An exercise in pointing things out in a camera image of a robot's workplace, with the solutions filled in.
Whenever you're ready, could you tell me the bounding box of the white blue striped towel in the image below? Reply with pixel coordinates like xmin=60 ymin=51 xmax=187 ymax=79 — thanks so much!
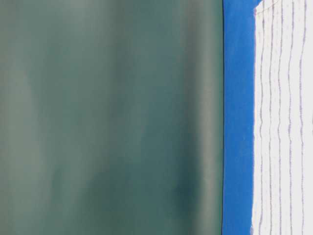
xmin=251 ymin=0 xmax=313 ymax=235

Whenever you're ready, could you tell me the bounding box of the blue table cloth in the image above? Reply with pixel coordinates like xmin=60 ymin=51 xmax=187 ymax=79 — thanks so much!
xmin=222 ymin=0 xmax=259 ymax=235

